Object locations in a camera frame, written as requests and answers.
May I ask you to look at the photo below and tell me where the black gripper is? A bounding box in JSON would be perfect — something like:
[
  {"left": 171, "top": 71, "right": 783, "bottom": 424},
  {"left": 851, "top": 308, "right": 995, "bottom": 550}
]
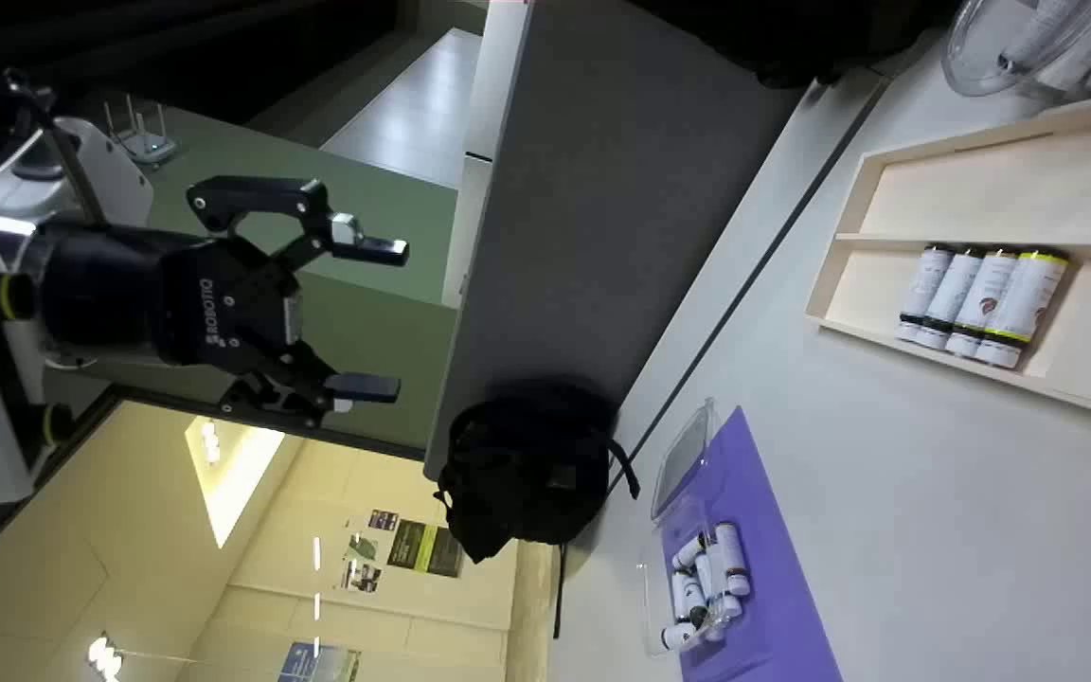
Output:
[{"left": 24, "top": 172, "right": 414, "bottom": 428}]

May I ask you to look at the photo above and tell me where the small white bottle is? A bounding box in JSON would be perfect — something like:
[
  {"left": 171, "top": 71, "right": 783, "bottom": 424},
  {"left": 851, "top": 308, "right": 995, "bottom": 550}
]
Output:
[
  {"left": 667, "top": 573, "right": 700, "bottom": 626},
  {"left": 661, "top": 618, "right": 715, "bottom": 660},
  {"left": 709, "top": 524, "right": 753, "bottom": 606},
  {"left": 695, "top": 565, "right": 730, "bottom": 618},
  {"left": 678, "top": 594, "right": 748, "bottom": 635},
  {"left": 667, "top": 531, "right": 711, "bottom": 573}
]

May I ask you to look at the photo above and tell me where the white bottle in wooden tray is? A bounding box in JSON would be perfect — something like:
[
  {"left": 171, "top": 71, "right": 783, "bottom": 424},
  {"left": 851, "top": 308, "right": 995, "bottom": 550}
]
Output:
[
  {"left": 918, "top": 244, "right": 989, "bottom": 356},
  {"left": 893, "top": 241, "right": 954, "bottom": 347},
  {"left": 943, "top": 244, "right": 1028, "bottom": 363}
]

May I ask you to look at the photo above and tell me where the square ceiling light panel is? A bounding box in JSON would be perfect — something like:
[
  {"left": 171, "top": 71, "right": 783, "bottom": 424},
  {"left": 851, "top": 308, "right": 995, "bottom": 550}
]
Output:
[{"left": 181, "top": 411, "right": 289, "bottom": 550}]

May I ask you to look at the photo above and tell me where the clear glass cup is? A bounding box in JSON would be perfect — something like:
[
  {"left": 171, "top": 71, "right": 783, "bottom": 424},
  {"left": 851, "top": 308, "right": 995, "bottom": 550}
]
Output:
[{"left": 99, "top": 90, "right": 177, "bottom": 169}]

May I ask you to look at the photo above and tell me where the black and yellow poster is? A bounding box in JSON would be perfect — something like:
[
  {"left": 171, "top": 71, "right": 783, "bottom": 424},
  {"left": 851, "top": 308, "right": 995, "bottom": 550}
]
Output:
[{"left": 383, "top": 516, "right": 433, "bottom": 573}]

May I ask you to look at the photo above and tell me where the black duffel bag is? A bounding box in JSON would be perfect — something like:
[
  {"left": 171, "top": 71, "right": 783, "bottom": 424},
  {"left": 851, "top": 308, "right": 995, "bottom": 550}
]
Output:
[{"left": 433, "top": 380, "right": 639, "bottom": 569}]

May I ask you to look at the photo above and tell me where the grey desk partition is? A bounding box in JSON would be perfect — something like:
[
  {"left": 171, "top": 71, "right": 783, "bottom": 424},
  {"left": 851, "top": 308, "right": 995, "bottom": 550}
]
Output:
[{"left": 425, "top": 0, "right": 827, "bottom": 486}]

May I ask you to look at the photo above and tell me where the blue poster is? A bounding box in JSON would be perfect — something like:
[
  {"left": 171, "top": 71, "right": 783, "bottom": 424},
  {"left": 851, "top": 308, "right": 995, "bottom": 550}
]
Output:
[{"left": 274, "top": 640, "right": 363, "bottom": 682}]

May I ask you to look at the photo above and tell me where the purple mat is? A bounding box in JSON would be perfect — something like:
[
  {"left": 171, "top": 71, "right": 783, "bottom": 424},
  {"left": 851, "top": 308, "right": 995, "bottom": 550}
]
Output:
[{"left": 656, "top": 406, "right": 846, "bottom": 682}]

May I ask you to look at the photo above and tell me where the wooden tray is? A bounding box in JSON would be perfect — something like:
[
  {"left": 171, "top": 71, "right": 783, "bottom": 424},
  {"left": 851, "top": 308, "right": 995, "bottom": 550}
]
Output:
[{"left": 803, "top": 87, "right": 1091, "bottom": 428}]

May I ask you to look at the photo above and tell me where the round clear plastic tub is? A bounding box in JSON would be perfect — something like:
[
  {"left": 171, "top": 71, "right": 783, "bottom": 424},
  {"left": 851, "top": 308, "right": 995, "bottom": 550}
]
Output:
[{"left": 940, "top": 0, "right": 1091, "bottom": 100}]

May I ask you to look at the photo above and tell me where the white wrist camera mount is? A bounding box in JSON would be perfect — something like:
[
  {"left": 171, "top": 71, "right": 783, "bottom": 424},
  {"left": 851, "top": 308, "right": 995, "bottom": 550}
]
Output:
[{"left": 0, "top": 114, "right": 161, "bottom": 236}]

